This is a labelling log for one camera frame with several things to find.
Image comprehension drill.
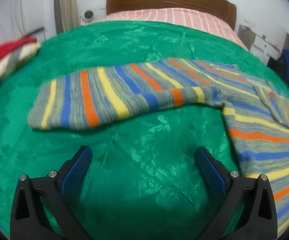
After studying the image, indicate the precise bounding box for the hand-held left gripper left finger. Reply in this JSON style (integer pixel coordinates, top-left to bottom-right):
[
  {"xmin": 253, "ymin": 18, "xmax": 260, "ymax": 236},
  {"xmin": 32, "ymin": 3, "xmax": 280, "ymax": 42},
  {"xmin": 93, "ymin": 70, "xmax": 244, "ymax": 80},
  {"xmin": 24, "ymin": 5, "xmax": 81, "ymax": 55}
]
[{"xmin": 10, "ymin": 146, "xmax": 95, "ymax": 240}]

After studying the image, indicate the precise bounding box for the black remote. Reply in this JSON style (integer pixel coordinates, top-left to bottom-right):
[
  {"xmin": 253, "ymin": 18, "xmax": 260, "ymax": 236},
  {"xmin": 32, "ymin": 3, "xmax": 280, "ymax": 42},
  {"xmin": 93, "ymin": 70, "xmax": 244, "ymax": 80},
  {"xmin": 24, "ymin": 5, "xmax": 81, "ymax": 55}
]
[{"xmin": 24, "ymin": 27, "xmax": 45, "ymax": 37}]

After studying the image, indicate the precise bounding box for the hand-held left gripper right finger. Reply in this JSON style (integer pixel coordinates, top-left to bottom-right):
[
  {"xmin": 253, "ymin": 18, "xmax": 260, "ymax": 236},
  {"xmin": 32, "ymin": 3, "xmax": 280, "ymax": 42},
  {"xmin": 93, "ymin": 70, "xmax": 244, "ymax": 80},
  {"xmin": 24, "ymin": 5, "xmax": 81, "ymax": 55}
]
[{"xmin": 193, "ymin": 147, "xmax": 278, "ymax": 240}]

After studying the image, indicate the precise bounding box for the striped pillow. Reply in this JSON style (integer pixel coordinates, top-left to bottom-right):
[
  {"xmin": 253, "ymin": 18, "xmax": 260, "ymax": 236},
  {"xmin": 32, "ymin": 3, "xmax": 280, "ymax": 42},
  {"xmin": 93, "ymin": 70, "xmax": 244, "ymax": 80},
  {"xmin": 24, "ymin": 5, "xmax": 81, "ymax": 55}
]
[{"xmin": 0, "ymin": 42, "xmax": 41, "ymax": 98}]

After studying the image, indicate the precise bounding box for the green plush blanket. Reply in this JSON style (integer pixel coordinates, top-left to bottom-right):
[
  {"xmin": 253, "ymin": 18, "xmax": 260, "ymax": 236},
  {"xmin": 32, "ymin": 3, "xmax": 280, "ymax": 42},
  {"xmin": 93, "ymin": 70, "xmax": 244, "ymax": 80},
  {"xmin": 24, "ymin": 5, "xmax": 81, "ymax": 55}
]
[{"xmin": 0, "ymin": 20, "xmax": 289, "ymax": 240}]

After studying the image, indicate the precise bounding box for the white desk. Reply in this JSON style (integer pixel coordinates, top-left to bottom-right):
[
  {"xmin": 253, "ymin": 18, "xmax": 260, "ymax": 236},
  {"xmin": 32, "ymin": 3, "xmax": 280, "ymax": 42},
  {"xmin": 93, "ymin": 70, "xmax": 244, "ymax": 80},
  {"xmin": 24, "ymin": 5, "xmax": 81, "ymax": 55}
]
[{"xmin": 237, "ymin": 24, "xmax": 285, "ymax": 60}]

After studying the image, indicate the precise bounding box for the striped knit sweater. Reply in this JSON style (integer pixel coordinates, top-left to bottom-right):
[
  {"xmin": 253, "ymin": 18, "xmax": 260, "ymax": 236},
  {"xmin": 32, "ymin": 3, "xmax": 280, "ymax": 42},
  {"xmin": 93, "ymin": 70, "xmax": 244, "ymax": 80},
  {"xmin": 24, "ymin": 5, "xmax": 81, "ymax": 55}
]
[{"xmin": 27, "ymin": 57, "xmax": 289, "ymax": 235}]

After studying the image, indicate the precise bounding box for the white round fan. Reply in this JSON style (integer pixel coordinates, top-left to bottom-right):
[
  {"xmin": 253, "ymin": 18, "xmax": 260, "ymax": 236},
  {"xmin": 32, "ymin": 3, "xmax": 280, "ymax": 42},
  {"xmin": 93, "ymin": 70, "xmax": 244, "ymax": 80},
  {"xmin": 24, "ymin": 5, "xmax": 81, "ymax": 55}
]
[{"xmin": 81, "ymin": 10, "xmax": 96, "ymax": 25}]

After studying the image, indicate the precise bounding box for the pink striped bed sheet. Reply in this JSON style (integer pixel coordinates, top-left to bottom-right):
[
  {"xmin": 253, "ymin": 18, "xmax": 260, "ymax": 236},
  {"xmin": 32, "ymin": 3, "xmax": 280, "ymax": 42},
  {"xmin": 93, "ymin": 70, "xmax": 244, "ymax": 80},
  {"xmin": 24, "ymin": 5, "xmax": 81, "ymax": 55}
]
[{"xmin": 98, "ymin": 7, "xmax": 249, "ymax": 52}]

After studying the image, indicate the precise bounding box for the beige curtain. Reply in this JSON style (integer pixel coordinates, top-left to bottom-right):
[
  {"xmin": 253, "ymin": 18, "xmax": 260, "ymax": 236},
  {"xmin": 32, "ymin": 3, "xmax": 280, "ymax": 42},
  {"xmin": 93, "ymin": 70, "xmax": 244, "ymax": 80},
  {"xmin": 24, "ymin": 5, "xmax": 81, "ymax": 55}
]
[{"xmin": 54, "ymin": 0, "xmax": 79, "ymax": 34}]

